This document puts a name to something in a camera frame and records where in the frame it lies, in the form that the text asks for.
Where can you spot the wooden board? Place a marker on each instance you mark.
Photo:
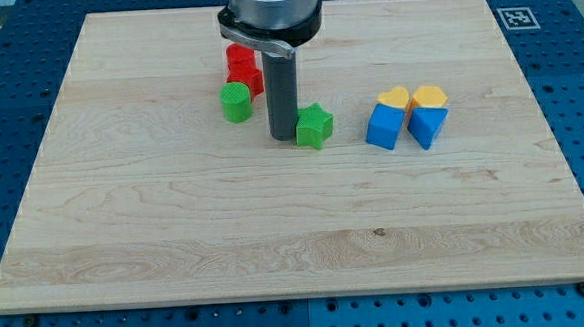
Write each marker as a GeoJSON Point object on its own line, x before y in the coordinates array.
{"type": "Point", "coordinates": [143, 195]}

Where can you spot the green star block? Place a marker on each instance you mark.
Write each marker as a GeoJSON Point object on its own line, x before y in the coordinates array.
{"type": "Point", "coordinates": [314, 126]}

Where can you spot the red block front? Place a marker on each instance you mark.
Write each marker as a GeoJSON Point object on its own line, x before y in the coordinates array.
{"type": "Point", "coordinates": [251, 76]}

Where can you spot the blue cube block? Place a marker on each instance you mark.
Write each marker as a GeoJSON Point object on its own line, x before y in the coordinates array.
{"type": "Point", "coordinates": [384, 126]}

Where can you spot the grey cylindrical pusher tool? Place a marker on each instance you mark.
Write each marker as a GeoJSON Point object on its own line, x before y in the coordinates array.
{"type": "Point", "coordinates": [280, 82]}

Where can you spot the blue triangular block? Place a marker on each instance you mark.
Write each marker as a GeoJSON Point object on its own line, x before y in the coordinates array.
{"type": "Point", "coordinates": [425, 124]}

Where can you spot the yellow pentagon block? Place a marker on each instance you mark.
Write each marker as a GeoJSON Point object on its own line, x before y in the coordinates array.
{"type": "Point", "coordinates": [429, 96]}

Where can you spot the red block rear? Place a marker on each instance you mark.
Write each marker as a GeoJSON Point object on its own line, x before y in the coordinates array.
{"type": "Point", "coordinates": [239, 56]}

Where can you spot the yellow heart block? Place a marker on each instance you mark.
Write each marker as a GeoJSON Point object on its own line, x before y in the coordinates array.
{"type": "Point", "coordinates": [398, 97]}

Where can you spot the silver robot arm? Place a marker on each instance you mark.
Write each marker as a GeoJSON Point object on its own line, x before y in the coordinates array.
{"type": "Point", "coordinates": [273, 27]}

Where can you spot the green cylinder block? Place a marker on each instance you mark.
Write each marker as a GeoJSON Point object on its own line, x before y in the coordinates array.
{"type": "Point", "coordinates": [236, 102]}

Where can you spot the white fiducial marker tag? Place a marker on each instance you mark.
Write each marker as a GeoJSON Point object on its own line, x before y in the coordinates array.
{"type": "Point", "coordinates": [518, 18]}

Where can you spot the red block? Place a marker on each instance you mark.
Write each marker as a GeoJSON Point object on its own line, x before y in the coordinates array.
{"type": "Point", "coordinates": [239, 56]}
{"type": "Point", "coordinates": [251, 76]}

